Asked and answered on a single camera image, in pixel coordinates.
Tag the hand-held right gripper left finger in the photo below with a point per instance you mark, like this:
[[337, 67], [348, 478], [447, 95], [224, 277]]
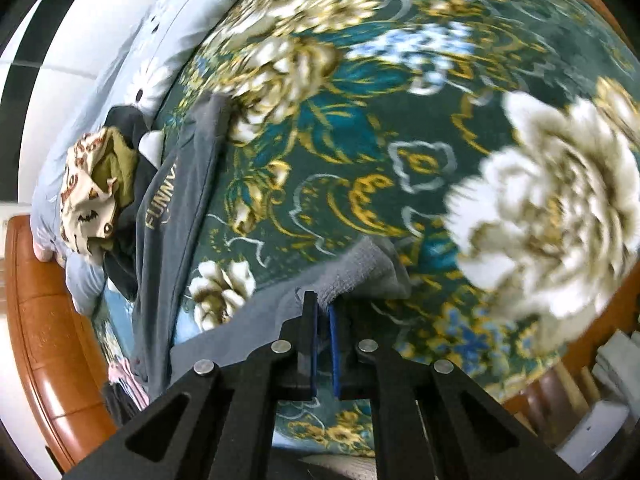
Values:
[[313, 360]]

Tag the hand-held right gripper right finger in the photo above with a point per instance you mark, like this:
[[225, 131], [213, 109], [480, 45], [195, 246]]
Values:
[[335, 355]]

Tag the grey sweatshirt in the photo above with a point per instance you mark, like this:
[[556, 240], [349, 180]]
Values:
[[165, 220]]

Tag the pink cloth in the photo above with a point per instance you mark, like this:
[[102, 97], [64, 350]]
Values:
[[122, 375]]

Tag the black garment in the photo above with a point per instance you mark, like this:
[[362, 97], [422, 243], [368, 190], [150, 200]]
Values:
[[125, 260]]

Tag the wooden headboard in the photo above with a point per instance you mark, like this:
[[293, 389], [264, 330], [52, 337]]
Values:
[[45, 335]]

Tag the white garment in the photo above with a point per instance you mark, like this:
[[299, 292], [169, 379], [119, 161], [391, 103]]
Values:
[[150, 145]]

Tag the white plastic box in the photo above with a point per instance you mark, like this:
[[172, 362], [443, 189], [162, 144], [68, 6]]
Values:
[[595, 435]]

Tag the olive green garment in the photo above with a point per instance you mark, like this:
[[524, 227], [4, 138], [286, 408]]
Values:
[[120, 165]]

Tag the cream cartoon print garment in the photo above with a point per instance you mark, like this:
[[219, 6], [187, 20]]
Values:
[[80, 210]]

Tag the white stacked panels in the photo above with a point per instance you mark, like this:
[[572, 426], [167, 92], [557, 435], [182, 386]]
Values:
[[620, 365]]

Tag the light blue floral duvet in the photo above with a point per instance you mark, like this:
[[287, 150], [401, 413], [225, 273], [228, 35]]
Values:
[[125, 60]]

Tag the white black-banded wardrobe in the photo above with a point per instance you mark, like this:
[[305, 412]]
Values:
[[50, 110]]

